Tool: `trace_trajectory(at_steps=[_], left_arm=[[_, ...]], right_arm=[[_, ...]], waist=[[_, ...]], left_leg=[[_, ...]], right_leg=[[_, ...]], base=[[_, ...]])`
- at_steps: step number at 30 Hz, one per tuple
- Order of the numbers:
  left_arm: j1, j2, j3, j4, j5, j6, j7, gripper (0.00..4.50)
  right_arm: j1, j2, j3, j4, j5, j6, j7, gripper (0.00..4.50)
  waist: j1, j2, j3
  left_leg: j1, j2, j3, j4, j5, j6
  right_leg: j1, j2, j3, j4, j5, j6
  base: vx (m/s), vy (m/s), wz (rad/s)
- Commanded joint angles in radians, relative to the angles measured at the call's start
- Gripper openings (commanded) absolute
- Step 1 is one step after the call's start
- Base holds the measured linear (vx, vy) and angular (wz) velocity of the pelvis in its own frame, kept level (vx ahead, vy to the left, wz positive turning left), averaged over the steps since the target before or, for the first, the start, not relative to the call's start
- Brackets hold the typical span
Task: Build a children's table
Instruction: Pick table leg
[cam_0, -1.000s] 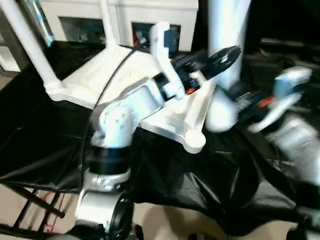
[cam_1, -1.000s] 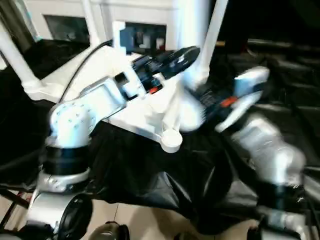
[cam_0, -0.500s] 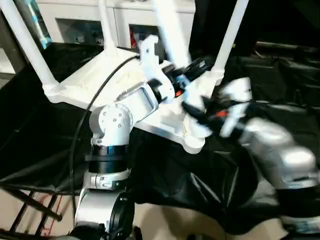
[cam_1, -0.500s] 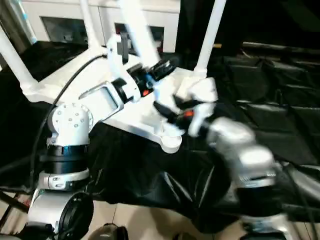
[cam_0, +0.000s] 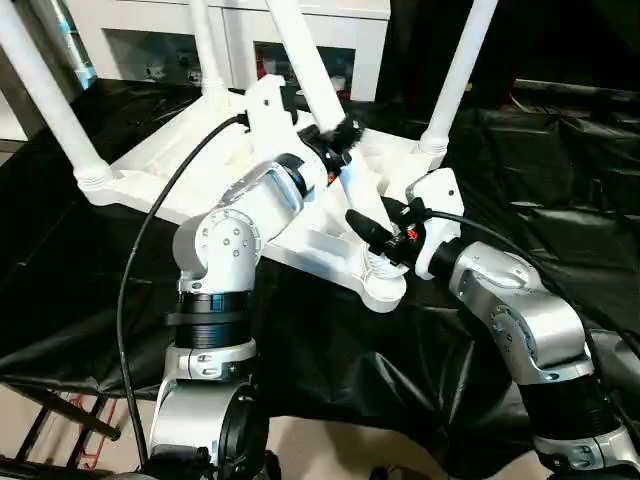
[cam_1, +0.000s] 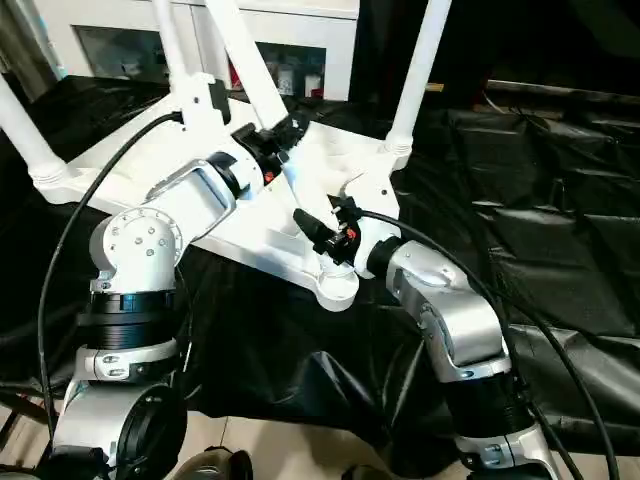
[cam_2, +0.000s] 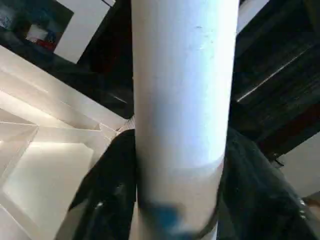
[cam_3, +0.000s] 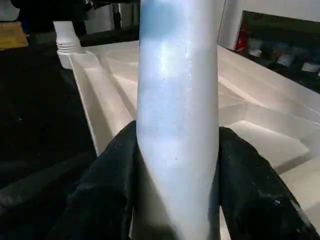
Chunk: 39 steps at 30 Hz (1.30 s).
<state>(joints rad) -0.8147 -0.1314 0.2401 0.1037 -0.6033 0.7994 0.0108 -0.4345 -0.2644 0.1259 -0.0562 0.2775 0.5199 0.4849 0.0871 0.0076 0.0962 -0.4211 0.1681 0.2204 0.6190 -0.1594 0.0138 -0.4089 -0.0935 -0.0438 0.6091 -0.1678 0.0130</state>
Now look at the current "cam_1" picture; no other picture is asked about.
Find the black right robot foot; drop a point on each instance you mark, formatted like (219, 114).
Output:
(368, 473)

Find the red carton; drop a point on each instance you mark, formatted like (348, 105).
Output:
(234, 75)

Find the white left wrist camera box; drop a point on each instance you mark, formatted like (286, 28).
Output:
(205, 110)

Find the white cabinet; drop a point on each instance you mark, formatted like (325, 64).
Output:
(300, 30)

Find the black left robot foot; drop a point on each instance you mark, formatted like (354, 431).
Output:
(215, 465)

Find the grey curtain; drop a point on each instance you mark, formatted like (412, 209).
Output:
(25, 50)

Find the black metal stand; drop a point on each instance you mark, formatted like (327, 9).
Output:
(20, 415)

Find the grey metal bar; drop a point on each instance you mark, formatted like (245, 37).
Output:
(570, 92)

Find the black plastic mat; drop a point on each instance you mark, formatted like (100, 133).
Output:
(540, 200)

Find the black robot foot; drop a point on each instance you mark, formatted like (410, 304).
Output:
(368, 473)
(215, 465)

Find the white plastic table leg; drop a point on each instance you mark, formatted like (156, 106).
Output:
(245, 60)
(418, 70)
(28, 130)
(172, 45)

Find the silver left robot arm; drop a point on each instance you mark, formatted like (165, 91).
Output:
(150, 240)

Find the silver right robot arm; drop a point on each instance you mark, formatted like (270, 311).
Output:
(450, 310)

